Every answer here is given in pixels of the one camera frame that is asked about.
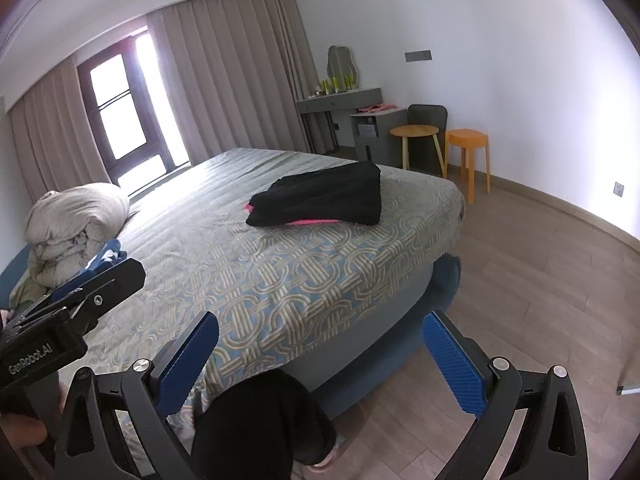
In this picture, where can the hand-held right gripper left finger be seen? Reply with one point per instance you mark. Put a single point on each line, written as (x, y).
(185, 365)

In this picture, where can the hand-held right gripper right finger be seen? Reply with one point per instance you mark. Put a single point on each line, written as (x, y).
(452, 360)

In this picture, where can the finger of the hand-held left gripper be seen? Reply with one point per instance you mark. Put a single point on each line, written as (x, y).
(120, 280)
(75, 285)

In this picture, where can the black pants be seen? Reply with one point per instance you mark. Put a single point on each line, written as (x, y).
(325, 190)

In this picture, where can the person's left hand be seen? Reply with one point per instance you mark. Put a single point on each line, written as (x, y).
(20, 432)

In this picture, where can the blue patterned cloth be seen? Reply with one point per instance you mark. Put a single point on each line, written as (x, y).
(107, 255)

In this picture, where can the beige bundled duvet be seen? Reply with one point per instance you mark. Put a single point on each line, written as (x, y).
(75, 215)

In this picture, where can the person's leg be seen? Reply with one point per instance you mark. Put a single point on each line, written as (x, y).
(260, 420)

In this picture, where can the bed with patterned cover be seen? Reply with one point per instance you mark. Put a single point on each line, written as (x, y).
(250, 270)

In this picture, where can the beige curtain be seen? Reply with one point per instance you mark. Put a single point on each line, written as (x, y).
(235, 75)
(45, 130)

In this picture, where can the pink slipper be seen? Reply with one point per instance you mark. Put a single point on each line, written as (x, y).
(327, 457)

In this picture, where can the white object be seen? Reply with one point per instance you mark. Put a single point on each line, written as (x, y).
(627, 389)

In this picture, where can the dark framed window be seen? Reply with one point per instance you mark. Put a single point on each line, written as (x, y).
(112, 90)

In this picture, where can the pink knit garment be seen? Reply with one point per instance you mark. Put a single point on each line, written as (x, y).
(312, 221)

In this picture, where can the orange stool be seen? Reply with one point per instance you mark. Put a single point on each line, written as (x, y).
(465, 137)

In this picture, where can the round wooden stool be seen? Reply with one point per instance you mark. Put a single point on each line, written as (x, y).
(412, 130)

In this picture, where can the grey chair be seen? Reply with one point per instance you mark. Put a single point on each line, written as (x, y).
(427, 115)

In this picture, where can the grey cabinet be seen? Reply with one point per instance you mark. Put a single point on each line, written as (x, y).
(380, 122)

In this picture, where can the pink cloth item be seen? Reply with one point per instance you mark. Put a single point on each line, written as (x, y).
(380, 107)

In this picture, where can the grey dressing table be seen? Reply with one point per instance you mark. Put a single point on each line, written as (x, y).
(345, 97)

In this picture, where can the green glass bottle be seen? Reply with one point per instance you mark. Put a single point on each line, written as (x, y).
(336, 85)
(327, 86)

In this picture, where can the wavy table mirror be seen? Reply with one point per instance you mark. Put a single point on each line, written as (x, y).
(340, 62)

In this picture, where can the wall socket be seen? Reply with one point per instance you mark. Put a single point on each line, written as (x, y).
(619, 188)

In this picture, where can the grey wall switch panel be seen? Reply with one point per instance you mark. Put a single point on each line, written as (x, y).
(418, 55)

